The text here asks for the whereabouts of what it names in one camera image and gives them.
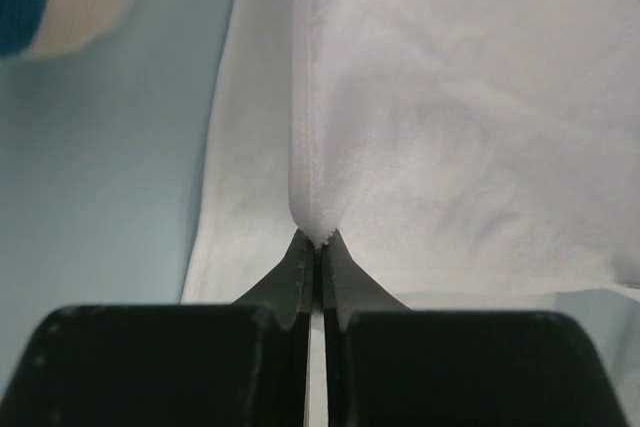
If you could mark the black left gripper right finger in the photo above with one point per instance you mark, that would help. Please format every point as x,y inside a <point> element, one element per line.
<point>389,365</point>

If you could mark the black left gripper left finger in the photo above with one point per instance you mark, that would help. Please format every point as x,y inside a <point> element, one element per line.
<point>239,364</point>

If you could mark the white towel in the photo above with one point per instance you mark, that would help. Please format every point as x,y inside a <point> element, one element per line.
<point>471,153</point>

